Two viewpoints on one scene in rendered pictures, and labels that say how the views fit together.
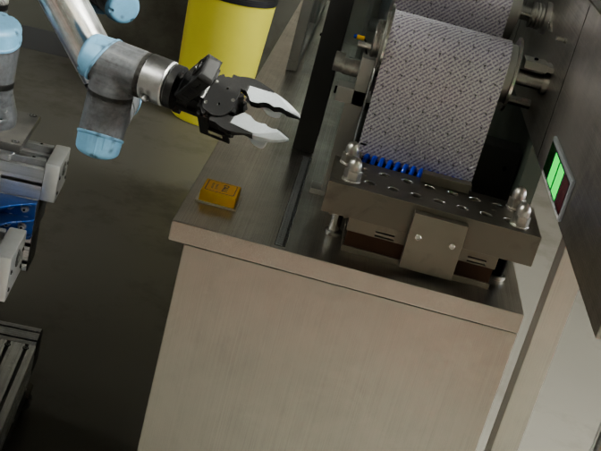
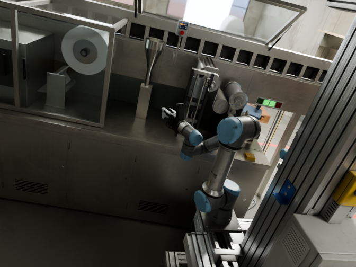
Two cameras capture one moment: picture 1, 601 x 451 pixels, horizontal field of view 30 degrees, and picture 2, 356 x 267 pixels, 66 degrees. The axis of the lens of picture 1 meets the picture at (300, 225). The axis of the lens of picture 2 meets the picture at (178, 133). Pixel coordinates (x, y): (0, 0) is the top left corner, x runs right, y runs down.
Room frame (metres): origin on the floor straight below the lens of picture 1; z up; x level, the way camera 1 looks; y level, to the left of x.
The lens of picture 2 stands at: (2.85, 1.91, 1.90)
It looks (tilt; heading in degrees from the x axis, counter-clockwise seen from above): 27 degrees down; 262
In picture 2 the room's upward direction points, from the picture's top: 15 degrees clockwise
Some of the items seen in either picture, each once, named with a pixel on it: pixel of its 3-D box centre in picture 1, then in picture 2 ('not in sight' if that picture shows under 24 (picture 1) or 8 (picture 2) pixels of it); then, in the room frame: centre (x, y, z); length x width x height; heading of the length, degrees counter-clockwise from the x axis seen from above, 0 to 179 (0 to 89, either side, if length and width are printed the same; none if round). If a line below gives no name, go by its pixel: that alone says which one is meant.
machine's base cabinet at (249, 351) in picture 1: (337, 243); (107, 160); (3.13, -0.12, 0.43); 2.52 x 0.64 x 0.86; 0
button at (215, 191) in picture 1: (220, 193); (249, 156); (2.03, 0.17, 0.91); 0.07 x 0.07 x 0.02; 0
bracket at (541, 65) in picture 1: (538, 63); not in sight; (2.18, -0.37, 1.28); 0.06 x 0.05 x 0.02; 90
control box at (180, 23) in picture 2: not in sight; (182, 28); (2.73, -0.10, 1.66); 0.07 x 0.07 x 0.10; 7
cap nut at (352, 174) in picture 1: (354, 168); not in sight; (1.96, -0.07, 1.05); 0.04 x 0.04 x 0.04
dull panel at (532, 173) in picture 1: (489, 73); (106, 83); (3.26, -0.42, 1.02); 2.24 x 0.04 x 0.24; 0
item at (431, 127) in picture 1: (425, 130); (237, 112); (2.12, -0.19, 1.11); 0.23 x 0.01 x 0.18; 90
